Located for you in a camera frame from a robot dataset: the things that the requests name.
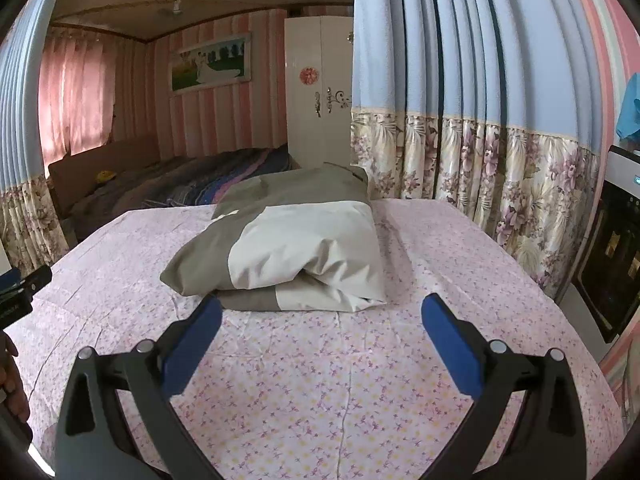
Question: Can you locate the blue plastic bag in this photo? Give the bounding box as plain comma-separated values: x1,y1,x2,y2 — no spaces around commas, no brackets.
616,72,640,143

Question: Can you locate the white wardrobe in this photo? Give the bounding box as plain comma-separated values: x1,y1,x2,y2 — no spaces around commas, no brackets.
284,16,355,168

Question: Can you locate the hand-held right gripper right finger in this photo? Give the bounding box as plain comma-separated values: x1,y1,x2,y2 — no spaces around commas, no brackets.
421,292,587,480

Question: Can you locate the pink window curtain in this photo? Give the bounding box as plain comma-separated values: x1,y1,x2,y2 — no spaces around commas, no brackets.
37,27,118,166

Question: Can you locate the framed wall picture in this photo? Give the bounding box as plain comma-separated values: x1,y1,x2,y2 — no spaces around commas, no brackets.
170,32,252,95

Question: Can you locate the olive and white jacket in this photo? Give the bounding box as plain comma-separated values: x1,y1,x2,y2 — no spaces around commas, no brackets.
160,162,388,313

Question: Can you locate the black and white appliance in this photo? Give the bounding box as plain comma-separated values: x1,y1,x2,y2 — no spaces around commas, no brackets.
572,145,640,343

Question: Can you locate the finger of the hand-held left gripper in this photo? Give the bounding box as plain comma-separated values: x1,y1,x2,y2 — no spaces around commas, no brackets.
20,265,53,294

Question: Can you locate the pink floral sheet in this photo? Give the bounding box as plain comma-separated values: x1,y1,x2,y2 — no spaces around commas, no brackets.
2,197,628,480

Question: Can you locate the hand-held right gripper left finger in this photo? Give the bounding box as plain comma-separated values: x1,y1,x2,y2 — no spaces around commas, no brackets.
54,294,223,480

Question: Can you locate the person's left hand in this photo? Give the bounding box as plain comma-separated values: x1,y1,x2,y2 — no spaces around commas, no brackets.
0,332,31,423

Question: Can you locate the blue floral curtain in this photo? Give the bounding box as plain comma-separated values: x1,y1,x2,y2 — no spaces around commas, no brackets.
350,0,601,306
0,0,71,276

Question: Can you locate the striped blanket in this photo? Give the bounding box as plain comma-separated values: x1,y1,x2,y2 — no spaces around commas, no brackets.
70,144,301,221

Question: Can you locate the bed with purple mattress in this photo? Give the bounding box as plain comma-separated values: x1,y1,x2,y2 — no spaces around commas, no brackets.
47,132,301,246

